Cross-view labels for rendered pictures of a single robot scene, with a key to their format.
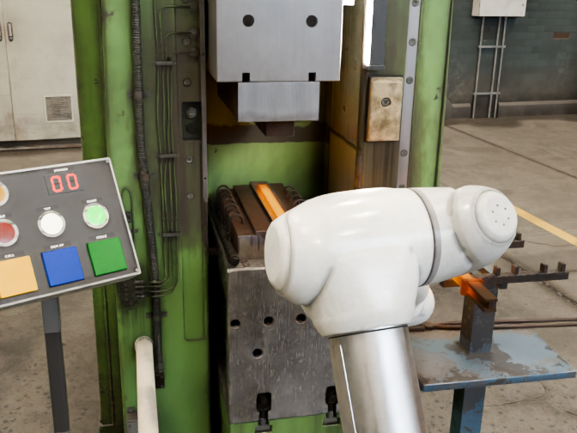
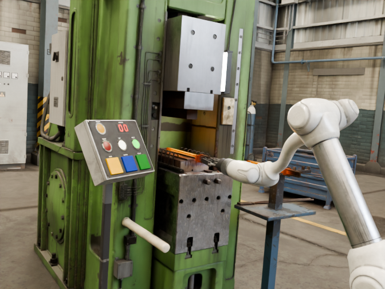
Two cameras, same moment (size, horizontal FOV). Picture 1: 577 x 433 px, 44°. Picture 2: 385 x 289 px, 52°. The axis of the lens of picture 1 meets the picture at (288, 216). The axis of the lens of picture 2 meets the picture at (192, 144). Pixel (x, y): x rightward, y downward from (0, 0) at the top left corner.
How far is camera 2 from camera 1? 1.01 m
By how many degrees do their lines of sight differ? 25
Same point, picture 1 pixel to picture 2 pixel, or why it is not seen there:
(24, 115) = not seen: outside the picture
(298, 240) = (310, 108)
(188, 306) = (146, 201)
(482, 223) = (353, 108)
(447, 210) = (340, 105)
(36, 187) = (114, 128)
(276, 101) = (198, 101)
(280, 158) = (169, 138)
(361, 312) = (331, 131)
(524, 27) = not seen: hidden behind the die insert
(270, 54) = (197, 81)
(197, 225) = (153, 160)
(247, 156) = not seen: hidden behind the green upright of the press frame
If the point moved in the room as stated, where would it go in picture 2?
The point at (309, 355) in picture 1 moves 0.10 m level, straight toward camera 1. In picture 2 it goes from (208, 217) to (215, 222)
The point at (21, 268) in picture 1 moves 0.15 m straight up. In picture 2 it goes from (116, 162) to (117, 128)
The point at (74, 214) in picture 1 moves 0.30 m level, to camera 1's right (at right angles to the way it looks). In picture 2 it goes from (128, 141) to (187, 143)
